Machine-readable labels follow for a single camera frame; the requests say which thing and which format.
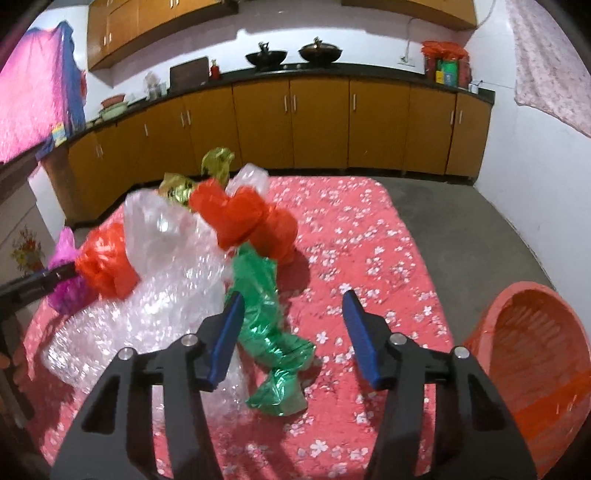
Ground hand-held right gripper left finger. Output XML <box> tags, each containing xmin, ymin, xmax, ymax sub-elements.
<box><xmin>50</xmin><ymin>291</ymin><xmax>245</xmax><ymax>480</ymax></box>

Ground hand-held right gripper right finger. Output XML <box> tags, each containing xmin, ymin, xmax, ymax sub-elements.
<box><xmin>342</xmin><ymin>290</ymin><xmax>539</xmax><ymax>480</ymax></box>

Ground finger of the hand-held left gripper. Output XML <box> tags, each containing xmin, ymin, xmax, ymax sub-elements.
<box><xmin>0</xmin><ymin>314</ymin><xmax>35</xmax><ymax>430</ymax></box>
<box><xmin>0</xmin><ymin>264</ymin><xmax>79</xmax><ymax>305</ymax></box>

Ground magenta plastic bag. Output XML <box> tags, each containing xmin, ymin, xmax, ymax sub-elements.
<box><xmin>47</xmin><ymin>227</ymin><xmax>100</xmax><ymax>317</ymax></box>

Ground green plastic bag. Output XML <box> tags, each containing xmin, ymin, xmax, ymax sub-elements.
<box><xmin>224</xmin><ymin>244</ymin><xmax>318</xmax><ymax>417</ymax></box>

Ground small orange plastic bag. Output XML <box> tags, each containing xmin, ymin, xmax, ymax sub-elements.
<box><xmin>75</xmin><ymin>225</ymin><xmax>140</xmax><ymax>301</ymax></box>

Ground bubble wrap sheet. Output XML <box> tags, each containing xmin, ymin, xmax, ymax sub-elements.
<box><xmin>41</xmin><ymin>217</ymin><xmax>247</xmax><ymax>409</ymax></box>

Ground large orange plastic bag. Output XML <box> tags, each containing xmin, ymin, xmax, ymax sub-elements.
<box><xmin>188</xmin><ymin>179</ymin><xmax>300</xmax><ymax>266</ymax></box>

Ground large clear plastic bag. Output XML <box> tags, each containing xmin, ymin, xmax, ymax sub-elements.
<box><xmin>124</xmin><ymin>188</ymin><xmax>234</xmax><ymax>296</ymax></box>

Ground small clear plastic bag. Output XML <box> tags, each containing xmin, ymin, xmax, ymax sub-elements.
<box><xmin>225</xmin><ymin>163</ymin><xmax>271</xmax><ymax>200</ymax></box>

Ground orange plastic basket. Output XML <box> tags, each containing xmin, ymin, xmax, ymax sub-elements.
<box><xmin>464</xmin><ymin>281</ymin><xmax>591</xmax><ymax>478</ymax></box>

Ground white cabinet with flower sticker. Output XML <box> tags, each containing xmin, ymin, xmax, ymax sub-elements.
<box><xmin>0</xmin><ymin>164</ymin><xmax>63</xmax><ymax>283</ymax></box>

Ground red floral blanket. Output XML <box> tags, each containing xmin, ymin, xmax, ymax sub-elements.
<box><xmin>21</xmin><ymin>175</ymin><xmax>455</xmax><ymax>480</ymax></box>

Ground gold foil wrapper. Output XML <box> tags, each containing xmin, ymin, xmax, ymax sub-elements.
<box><xmin>158</xmin><ymin>172</ymin><xmax>200</xmax><ymax>210</ymax></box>

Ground yellow-green foil wrapper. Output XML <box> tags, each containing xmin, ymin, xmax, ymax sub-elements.
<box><xmin>201</xmin><ymin>147</ymin><xmax>235</xmax><ymax>185</ymax></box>

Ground pink hanging cloth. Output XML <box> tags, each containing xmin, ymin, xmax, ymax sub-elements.
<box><xmin>0</xmin><ymin>22</ymin><xmax>88</xmax><ymax>165</ymax></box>

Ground stacked bowls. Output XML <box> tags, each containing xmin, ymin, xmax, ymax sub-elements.
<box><xmin>98</xmin><ymin>94</ymin><xmax>128</xmax><ymax>121</ymax></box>

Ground wooden base cabinets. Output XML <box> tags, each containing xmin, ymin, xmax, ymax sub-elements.
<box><xmin>46</xmin><ymin>65</ymin><xmax>496</xmax><ymax>228</ymax></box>

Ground clear jars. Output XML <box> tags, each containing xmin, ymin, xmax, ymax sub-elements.
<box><xmin>143</xmin><ymin>71</ymin><xmax>167</xmax><ymax>100</ymax></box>

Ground dark cutting board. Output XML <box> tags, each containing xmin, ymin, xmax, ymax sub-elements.
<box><xmin>169</xmin><ymin>56</ymin><xmax>211</xmax><ymax>88</ymax></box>

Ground green packet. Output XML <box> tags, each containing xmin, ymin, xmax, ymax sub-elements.
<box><xmin>436</xmin><ymin>60</ymin><xmax>458</xmax><ymax>86</ymax></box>

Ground black wok with lid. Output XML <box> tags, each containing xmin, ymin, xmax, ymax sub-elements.
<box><xmin>298</xmin><ymin>38</ymin><xmax>343</xmax><ymax>64</ymax></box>
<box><xmin>245</xmin><ymin>41</ymin><xmax>288</xmax><ymax>71</ymax></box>

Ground red plastic bag bundle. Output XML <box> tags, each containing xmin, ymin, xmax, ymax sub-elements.
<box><xmin>421</xmin><ymin>41</ymin><xmax>471</xmax><ymax>88</ymax></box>

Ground pale floral hanging cloth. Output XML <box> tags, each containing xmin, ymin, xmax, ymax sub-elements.
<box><xmin>505</xmin><ymin>0</ymin><xmax>591</xmax><ymax>139</ymax></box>

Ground wooden wall cabinets long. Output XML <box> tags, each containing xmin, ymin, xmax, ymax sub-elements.
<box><xmin>87</xmin><ymin>0</ymin><xmax>239</xmax><ymax>71</ymax></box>

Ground wooden wall cabinets short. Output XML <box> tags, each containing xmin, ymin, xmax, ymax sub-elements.
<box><xmin>342</xmin><ymin>0</ymin><xmax>477</xmax><ymax>31</ymax></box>

